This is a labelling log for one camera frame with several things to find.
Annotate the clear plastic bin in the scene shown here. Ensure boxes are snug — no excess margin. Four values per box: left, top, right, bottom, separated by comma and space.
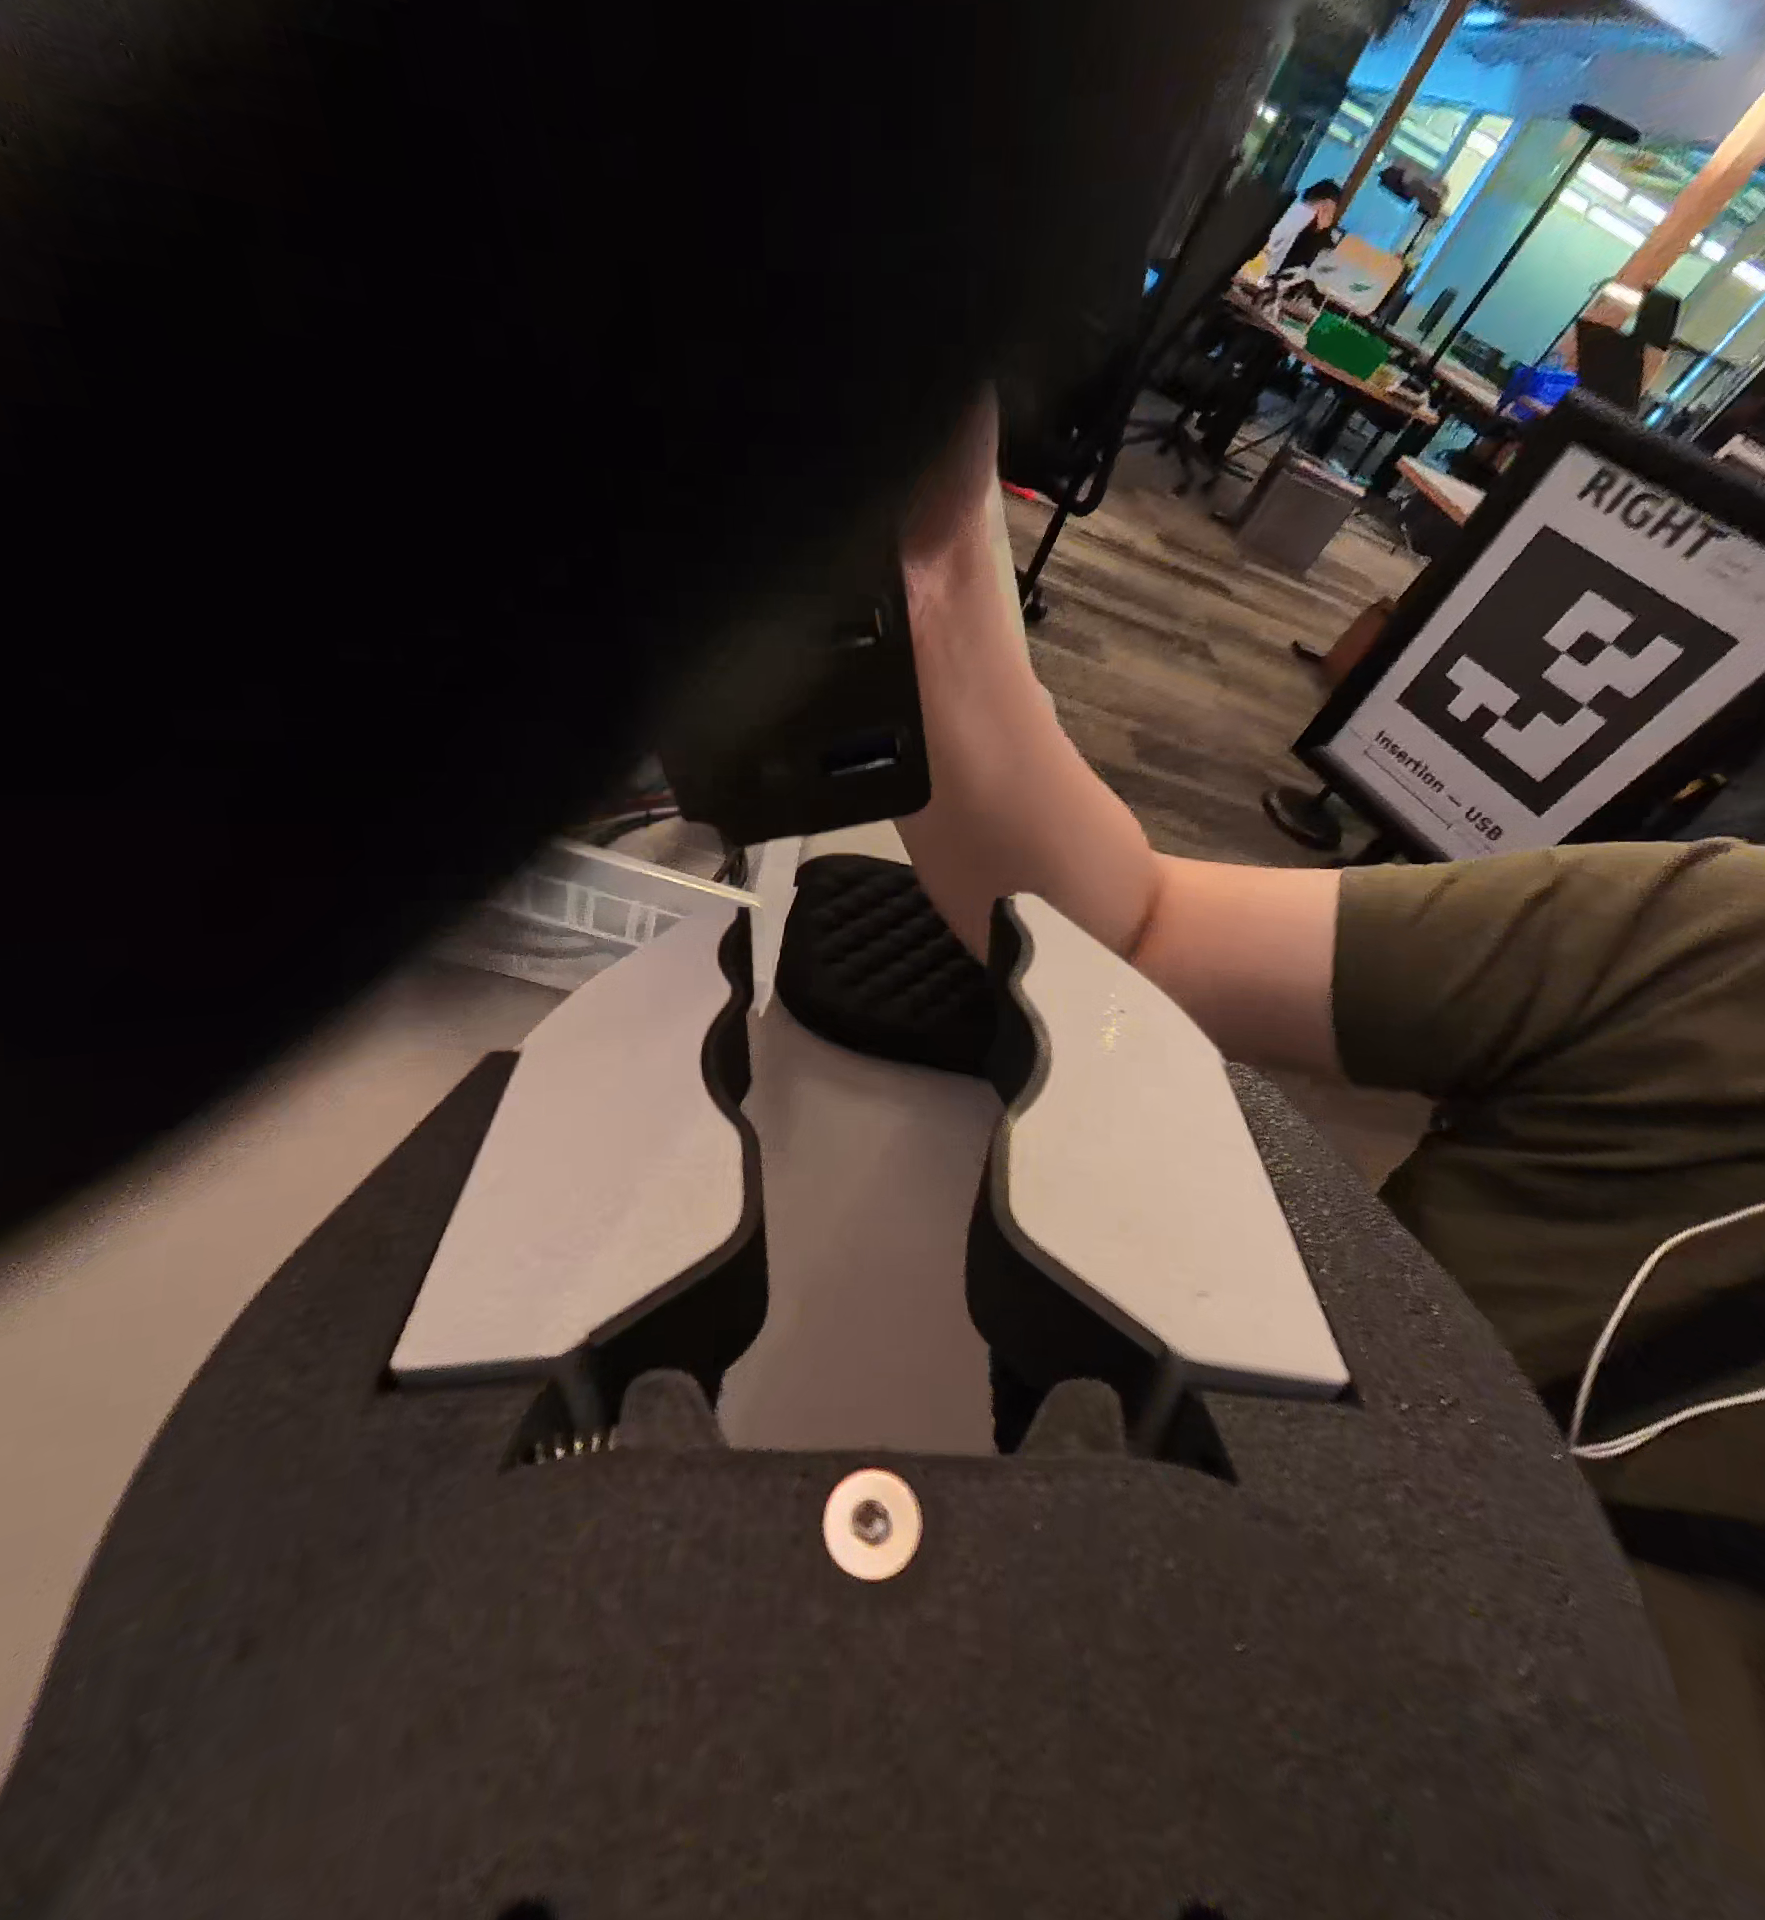
433, 826, 770, 998

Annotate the black framed sign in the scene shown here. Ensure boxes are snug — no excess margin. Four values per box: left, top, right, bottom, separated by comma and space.
1291, 390, 1765, 873

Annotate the thin white wire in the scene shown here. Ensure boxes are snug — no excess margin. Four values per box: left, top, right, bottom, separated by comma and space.
1568, 1196, 1765, 1461

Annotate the person's right forearm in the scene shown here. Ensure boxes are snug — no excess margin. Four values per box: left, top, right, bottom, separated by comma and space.
888, 407, 1348, 1082

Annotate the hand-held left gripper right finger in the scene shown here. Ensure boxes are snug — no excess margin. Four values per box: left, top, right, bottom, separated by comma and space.
968, 892, 1358, 1406

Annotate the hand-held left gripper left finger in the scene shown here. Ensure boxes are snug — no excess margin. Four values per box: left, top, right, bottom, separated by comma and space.
389, 915, 773, 1396

